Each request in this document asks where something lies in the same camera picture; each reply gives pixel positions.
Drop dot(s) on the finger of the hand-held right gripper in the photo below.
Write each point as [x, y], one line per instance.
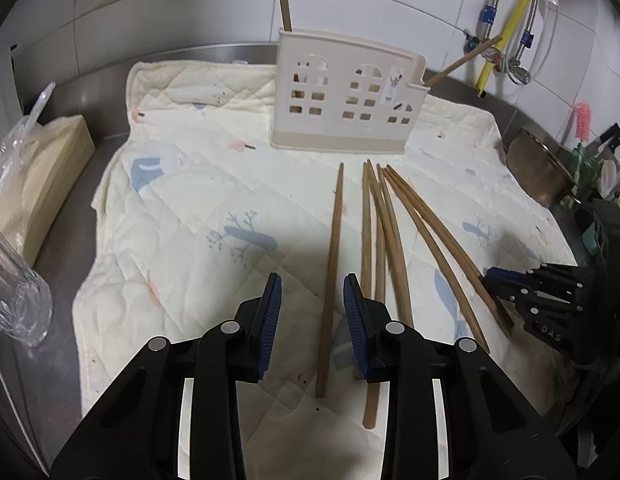
[550, 320]
[510, 277]

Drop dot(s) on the wrapped tissue pack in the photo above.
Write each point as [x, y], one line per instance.
[45, 170]

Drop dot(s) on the beige plastic chopstick holder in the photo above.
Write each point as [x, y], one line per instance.
[340, 95]

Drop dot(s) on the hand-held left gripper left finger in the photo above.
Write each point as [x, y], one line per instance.
[271, 320]

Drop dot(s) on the green glass jar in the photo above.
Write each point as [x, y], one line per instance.
[585, 170]

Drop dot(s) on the white appliance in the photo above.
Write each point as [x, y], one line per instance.
[2, 80]

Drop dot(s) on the metal pot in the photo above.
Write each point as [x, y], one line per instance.
[537, 165]

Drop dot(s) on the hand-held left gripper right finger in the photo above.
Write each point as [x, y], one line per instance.
[354, 327]

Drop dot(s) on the cream quilted printed mat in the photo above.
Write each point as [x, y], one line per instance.
[200, 200]

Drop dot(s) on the pink bottle brush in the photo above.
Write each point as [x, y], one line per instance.
[581, 122]

